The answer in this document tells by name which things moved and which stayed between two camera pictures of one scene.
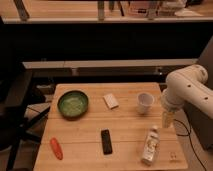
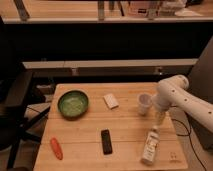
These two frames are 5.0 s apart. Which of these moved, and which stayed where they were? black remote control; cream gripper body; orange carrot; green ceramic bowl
Moved: cream gripper body
Stayed: green ceramic bowl; orange carrot; black remote control
